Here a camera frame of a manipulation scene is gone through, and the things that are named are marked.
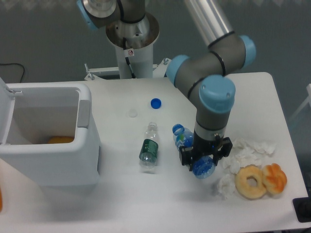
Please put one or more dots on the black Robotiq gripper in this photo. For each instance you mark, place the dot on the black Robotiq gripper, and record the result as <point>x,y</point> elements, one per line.
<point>218,147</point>

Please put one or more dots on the blue plastic drink bottle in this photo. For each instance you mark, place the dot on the blue plastic drink bottle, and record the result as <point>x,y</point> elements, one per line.
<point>182,136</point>

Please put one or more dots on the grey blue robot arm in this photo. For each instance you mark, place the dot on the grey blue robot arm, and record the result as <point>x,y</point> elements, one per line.
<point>203,81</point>

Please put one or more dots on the clear bottle green label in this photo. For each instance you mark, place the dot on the clear bottle green label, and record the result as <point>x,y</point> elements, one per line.
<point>149,149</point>

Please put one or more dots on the blue bottle cap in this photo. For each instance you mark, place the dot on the blue bottle cap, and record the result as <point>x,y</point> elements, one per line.
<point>155,103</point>

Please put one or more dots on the large crumpled white tissue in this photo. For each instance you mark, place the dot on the large crumpled white tissue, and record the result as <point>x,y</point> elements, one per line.
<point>246,152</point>

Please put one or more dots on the small crumpled white tissue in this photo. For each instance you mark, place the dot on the small crumpled white tissue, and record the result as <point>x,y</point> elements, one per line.
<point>226,186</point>

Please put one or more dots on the orange twisted bread roll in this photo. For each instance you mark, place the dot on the orange twisted bread roll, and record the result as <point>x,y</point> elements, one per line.
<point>274,178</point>

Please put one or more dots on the black device at edge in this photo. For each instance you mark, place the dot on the black device at edge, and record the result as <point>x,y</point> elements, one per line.
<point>302,207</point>

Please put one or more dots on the orange bread inside bin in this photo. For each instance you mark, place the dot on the orange bread inside bin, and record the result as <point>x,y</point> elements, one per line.
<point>60,139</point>

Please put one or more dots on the white open trash bin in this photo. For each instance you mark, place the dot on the white open trash bin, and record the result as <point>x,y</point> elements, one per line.
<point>32,113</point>

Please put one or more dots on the orange object left edge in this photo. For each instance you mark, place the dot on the orange object left edge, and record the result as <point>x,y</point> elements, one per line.
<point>1,201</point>

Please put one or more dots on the plain ring donut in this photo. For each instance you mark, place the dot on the plain ring donut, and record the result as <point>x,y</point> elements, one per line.
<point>248,182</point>

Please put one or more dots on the white metal base frame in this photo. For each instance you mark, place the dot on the white metal base frame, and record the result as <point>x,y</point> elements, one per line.
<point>159,71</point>

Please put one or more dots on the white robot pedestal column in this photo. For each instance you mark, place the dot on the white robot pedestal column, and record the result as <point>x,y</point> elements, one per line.
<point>133,43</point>

